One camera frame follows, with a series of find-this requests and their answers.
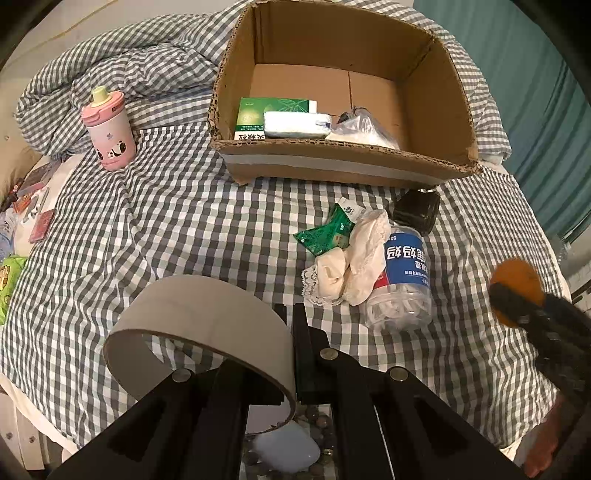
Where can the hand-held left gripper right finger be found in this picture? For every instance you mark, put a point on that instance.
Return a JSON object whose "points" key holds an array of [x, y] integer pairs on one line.
{"points": [[302, 355]]}

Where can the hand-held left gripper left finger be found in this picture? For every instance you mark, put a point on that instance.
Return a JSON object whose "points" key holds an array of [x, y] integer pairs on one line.
{"points": [[203, 415]]}

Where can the orange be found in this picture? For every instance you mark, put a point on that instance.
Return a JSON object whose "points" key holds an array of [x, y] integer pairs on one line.
{"points": [[517, 281]]}

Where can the checked bed sheet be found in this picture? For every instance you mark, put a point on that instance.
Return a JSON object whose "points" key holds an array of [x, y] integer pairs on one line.
{"points": [[184, 221]]}

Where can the brown cardboard box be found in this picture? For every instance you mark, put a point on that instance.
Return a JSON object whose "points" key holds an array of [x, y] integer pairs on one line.
{"points": [[341, 55]]}

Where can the small black object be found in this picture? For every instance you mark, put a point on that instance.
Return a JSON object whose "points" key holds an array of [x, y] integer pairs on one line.
{"points": [[352, 114]]}

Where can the grey cardboard tape roll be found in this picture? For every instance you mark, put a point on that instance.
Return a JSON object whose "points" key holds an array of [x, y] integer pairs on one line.
{"points": [[207, 314]]}

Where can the pale blue smooth object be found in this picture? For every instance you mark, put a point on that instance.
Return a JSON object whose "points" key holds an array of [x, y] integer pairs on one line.
{"points": [[286, 450]]}

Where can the pink panda drinking bottle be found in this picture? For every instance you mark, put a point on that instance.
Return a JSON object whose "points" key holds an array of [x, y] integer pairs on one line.
{"points": [[110, 134]]}

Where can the clear plastic bag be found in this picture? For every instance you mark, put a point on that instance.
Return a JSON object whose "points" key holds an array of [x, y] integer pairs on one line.
{"points": [[364, 131]]}

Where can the cream lace cloth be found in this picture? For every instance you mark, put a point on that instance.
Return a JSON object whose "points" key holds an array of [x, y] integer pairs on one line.
{"points": [[355, 258]]}

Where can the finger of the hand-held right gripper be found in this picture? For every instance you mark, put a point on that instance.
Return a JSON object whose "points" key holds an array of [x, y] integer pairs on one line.
{"points": [[570, 307], [540, 332]]}

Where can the green snack pack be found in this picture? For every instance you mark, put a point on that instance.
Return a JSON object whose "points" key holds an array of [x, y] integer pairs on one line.
{"points": [[10, 284]]}

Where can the person's foot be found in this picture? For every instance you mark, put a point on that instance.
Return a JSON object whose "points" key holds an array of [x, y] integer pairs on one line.
{"points": [[542, 438]]}

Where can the green medicine box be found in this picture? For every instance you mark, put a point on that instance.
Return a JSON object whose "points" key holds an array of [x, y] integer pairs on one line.
{"points": [[258, 113]]}

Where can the checked duvet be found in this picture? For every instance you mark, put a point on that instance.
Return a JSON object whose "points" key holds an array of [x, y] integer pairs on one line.
{"points": [[147, 60]]}

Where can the clear jar with blue label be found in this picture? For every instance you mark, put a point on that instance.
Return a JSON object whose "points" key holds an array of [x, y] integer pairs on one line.
{"points": [[401, 277]]}

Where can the white bed frame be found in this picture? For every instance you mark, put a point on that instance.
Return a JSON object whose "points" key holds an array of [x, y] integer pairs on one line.
{"points": [[27, 443]]}

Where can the checked pillow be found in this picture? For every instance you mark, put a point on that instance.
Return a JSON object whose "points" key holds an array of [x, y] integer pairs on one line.
{"points": [[489, 115]]}

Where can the white tissue pack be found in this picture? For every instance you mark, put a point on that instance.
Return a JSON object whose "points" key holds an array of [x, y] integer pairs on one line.
{"points": [[295, 123]]}

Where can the green foil packet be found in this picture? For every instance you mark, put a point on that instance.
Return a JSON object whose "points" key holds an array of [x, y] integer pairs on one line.
{"points": [[325, 233]]}

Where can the teal curtain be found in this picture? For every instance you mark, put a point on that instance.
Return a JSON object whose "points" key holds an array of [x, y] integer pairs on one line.
{"points": [[545, 115]]}

